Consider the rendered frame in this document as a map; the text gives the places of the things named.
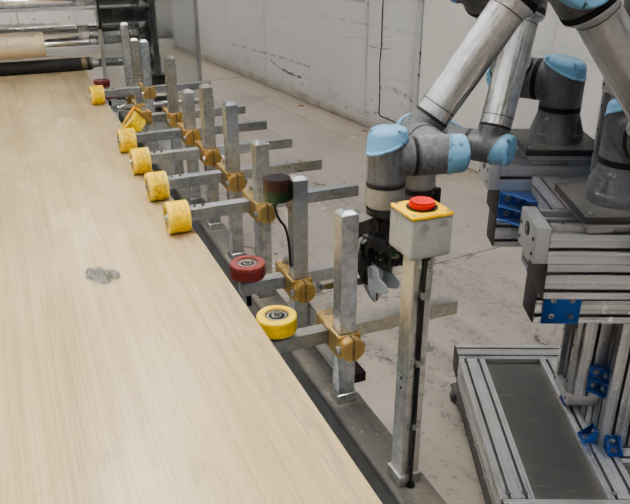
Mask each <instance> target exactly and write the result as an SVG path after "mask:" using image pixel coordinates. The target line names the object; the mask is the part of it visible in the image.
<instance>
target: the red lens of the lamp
mask: <svg viewBox="0 0 630 504"><path fill-rule="evenodd" d="M264 177H265V176H264ZM264 177H263V189H264V190H265V191H267V192H272V193H280V192H286V191H288V190H290V189H291V177H290V176H289V180H287V181H284V182H269V181H266V180H265V179H264Z"/></svg>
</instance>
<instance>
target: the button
mask: <svg viewBox="0 0 630 504"><path fill-rule="evenodd" d="M435 205H436V202H435V200H434V199H432V198H430V197H426V196H415V197H412V198H411V199H410V200H409V206H410V207H411V208H412V209H415V210H421V211H426V210H431V209H433V208H434V207H435Z"/></svg>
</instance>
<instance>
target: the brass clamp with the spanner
mask: <svg viewBox="0 0 630 504"><path fill-rule="evenodd" d="M275 272H281V273H282V274H283V276H284V277H285V288H283V290H284V291H285V292H286V293H287V295H288V296H289V297H290V298H291V299H292V301H296V300H297V301H298V302H300V303H307V302H309V301H311V300H312V299H313V298H314V296H315V294H316V289H315V287H314V285H313V284H312V277H311V276H310V275H309V274H308V277H307V278H301V279H296V280H294V279H293V278H292V277H291V276H290V274H289V264H283V261H278V262H275Z"/></svg>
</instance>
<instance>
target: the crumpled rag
mask: <svg viewBox="0 0 630 504"><path fill-rule="evenodd" d="M85 275H86V277H85V279H87V280H92V281H93V284H95V285H96V286H101V285H102V284H103V285H104V284H105V285H108V284H111V280H113V279H115V278H117V279H119V278H121V276H120V273H119V271H117V270H115V269H113V268H112V269H111V270H109V269H107V270H104V269H103V268H102V267H101V266H100V265H99V266H98V267H97V269H94V268H89V267H88V268H87V270H86V272H85Z"/></svg>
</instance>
